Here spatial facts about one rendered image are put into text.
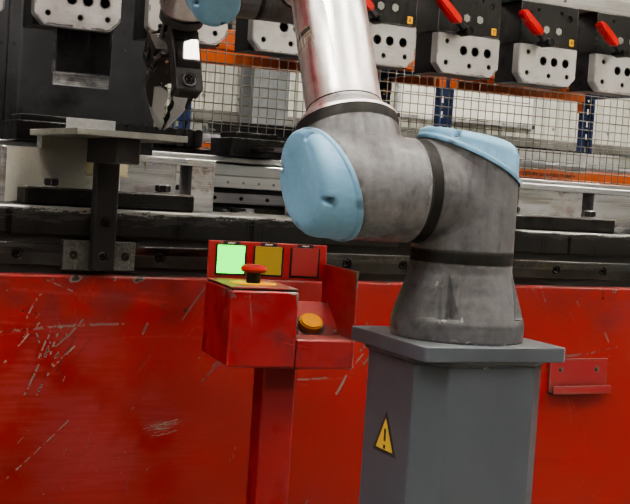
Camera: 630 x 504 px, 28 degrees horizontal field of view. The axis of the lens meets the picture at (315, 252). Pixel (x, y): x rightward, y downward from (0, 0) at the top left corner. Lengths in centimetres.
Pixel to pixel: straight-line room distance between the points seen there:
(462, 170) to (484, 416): 27
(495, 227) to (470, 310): 10
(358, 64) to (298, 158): 13
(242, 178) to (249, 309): 78
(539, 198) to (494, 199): 130
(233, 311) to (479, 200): 59
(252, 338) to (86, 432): 39
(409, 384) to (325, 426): 95
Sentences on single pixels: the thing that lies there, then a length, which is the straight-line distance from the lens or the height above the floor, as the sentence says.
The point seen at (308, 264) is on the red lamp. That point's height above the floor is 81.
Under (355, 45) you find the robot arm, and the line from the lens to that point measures 140.
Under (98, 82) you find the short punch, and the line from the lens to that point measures 224.
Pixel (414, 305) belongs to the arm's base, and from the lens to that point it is 138.
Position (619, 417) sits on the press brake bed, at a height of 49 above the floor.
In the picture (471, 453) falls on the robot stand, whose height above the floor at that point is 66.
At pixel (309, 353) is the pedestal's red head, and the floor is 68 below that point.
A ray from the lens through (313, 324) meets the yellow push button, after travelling 195.
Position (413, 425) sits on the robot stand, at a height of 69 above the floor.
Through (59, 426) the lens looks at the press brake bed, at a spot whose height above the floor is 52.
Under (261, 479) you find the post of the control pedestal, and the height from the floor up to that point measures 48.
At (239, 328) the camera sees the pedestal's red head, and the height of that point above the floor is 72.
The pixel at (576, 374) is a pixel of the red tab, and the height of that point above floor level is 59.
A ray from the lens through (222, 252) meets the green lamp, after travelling 199.
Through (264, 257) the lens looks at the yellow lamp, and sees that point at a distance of 201.
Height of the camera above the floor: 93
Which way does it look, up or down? 3 degrees down
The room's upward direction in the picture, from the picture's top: 4 degrees clockwise
